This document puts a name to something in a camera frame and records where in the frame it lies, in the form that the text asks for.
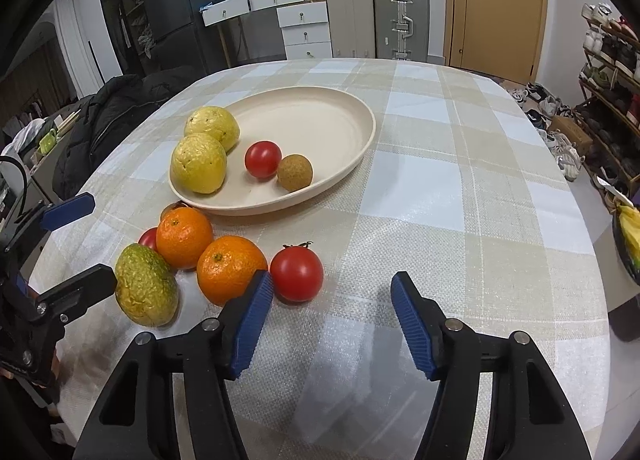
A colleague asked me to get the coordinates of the white drawer cabinet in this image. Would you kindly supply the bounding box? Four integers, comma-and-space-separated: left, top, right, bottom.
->
276, 1, 333, 61

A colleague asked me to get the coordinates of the yellow plastic bag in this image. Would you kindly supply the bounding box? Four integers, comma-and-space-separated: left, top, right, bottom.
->
612, 204, 640, 286

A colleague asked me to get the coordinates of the brown longan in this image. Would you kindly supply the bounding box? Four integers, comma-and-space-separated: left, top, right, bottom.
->
276, 154, 314, 192

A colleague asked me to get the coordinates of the dark grey refrigerator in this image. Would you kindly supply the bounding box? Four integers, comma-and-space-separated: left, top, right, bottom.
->
138, 0, 228, 75

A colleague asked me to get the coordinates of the large yellow guava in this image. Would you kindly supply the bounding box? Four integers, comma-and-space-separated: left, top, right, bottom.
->
171, 133, 229, 195

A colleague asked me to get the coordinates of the black padded jacket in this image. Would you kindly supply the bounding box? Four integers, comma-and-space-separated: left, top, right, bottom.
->
52, 65, 206, 201

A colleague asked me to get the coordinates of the white desk with drawers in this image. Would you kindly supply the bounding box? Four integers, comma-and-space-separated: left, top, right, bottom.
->
201, 0, 306, 26

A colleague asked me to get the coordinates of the black open shelf unit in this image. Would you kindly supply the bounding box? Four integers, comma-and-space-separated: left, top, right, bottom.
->
95, 0, 156, 76

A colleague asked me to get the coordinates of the wooden shoe rack with shoes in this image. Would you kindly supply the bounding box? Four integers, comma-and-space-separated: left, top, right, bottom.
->
580, 3, 640, 181

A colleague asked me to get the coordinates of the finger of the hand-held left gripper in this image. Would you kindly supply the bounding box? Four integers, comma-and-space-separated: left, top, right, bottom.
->
7, 193, 96, 247
35, 264, 118, 323

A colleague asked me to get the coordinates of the yellow-green guava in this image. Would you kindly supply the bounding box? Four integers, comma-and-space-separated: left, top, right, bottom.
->
115, 243, 179, 327

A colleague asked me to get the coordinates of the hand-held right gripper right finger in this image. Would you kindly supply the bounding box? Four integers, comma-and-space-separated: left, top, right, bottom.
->
391, 271, 593, 460

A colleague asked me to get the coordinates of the golden wrinkled guava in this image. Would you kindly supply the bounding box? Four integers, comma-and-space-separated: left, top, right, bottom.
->
184, 106, 241, 153

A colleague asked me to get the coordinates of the brown cardboard box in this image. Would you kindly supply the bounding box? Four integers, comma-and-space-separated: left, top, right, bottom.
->
549, 115, 594, 153

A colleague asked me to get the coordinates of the beige suitcase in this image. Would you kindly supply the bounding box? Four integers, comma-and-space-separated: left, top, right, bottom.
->
324, 0, 377, 59

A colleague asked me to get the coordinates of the cream round plate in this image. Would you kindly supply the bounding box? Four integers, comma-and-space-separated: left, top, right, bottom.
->
167, 86, 377, 217

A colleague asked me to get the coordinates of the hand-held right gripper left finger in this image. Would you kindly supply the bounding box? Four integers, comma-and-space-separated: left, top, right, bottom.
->
72, 270, 275, 460

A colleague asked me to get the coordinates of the silver suitcase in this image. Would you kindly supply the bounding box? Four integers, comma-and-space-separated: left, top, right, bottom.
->
374, 0, 431, 62

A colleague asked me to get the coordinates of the red tomato with stem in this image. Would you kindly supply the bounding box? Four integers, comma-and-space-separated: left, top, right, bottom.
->
270, 241, 325, 303

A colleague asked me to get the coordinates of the wooden door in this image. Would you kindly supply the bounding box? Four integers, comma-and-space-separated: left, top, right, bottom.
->
444, 0, 548, 86

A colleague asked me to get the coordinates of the orange mandarin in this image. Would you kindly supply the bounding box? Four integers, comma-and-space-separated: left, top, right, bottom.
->
156, 207, 215, 271
196, 235, 269, 307

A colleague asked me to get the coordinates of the loose pile of sneakers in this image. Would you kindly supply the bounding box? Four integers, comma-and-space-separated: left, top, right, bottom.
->
507, 82, 586, 182

